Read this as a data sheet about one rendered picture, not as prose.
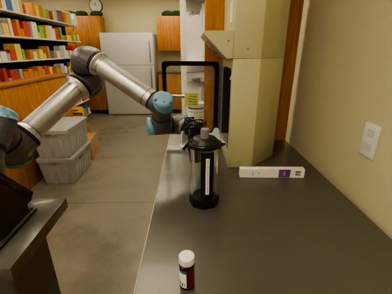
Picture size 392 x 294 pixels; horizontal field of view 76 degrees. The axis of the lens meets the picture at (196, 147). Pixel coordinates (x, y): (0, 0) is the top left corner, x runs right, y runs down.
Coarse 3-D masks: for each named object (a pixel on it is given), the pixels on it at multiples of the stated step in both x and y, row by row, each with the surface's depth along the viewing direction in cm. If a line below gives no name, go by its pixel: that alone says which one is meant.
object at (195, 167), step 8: (192, 144) 78; (192, 152) 79; (200, 152) 77; (208, 152) 77; (216, 152) 79; (192, 160) 80; (200, 160) 78; (216, 160) 80; (192, 168) 81; (200, 168) 79; (216, 168) 81; (192, 176) 82; (200, 176) 80; (216, 176) 83; (192, 184) 83; (200, 184) 81; (216, 184) 84; (192, 192) 85; (200, 192) 82; (216, 192) 86; (200, 200) 83
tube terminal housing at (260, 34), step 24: (240, 0) 91; (264, 0) 91; (288, 0) 102; (240, 24) 93; (264, 24) 94; (240, 48) 96; (264, 48) 98; (240, 72) 100; (264, 72) 102; (240, 96) 103; (264, 96) 107; (240, 120) 107; (264, 120) 113; (240, 144) 111; (264, 144) 119
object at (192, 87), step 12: (168, 72) 133; (180, 72) 132; (192, 72) 131; (204, 72) 130; (168, 84) 135; (180, 84) 134; (192, 84) 133; (204, 84) 132; (180, 96) 136; (192, 96) 135; (204, 96) 135; (180, 108) 139; (192, 108) 138; (204, 108) 137
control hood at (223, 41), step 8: (208, 32) 94; (216, 32) 94; (224, 32) 94; (232, 32) 94; (208, 40) 101; (216, 40) 95; (224, 40) 95; (232, 40) 95; (216, 48) 100; (224, 48) 96; (232, 48) 96; (224, 56) 98; (232, 56) 97
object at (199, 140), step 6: (204, 132) 78; (192, 138) 80; (198, 138) 79; (204, 138) 79; (210, 138) 79; (216, 138) 80; (198, 144) 77; (204, 144) 76; (210, 144) 77; (216, 144) 78
